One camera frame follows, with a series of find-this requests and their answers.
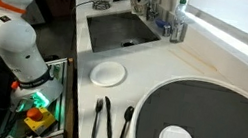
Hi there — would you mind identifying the chrome gooseneck faucet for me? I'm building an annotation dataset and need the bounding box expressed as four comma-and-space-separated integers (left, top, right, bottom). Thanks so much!
137, 0, 163, 24

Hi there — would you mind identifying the stainless steel sink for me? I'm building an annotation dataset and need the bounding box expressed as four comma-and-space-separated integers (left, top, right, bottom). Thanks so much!
80, 3, 166, 64

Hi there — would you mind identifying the black plastic fork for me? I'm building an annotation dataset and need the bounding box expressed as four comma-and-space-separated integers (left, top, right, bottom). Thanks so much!
89, 97, 106, 138

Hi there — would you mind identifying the plastic bottle with green cap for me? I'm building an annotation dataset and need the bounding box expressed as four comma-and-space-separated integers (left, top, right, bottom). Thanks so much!
168, 0, 190, 45

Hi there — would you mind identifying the round black tray white rim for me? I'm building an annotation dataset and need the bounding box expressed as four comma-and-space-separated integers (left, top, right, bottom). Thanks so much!
127, 65, 248, 138

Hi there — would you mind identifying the yellow emergency stop box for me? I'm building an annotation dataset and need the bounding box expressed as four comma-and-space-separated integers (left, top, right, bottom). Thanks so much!
21, 104, 59, 138

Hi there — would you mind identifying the white round plate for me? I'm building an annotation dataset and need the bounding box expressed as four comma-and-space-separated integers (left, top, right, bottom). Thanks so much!
87, 58, 129, 91

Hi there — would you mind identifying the black plastic spoon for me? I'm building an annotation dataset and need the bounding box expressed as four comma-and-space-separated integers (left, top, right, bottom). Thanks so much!
118, 104, 136, 138

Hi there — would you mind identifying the wire trivet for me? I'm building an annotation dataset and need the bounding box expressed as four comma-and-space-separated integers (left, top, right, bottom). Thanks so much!
91, 0, 113, 13

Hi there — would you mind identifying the small chrome dispenser knob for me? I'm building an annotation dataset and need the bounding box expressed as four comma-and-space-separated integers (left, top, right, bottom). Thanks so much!
161, 23, 173, 39

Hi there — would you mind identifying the blue sponge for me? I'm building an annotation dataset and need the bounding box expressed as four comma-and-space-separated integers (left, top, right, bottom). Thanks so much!
153, 17, 171, 31

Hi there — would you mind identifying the black plastic knife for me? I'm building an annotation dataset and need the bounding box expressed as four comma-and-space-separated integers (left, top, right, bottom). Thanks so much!
97, 95, 120, 138

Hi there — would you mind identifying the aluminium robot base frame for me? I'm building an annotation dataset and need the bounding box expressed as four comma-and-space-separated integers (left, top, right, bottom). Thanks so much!
0, 48, 83, 138

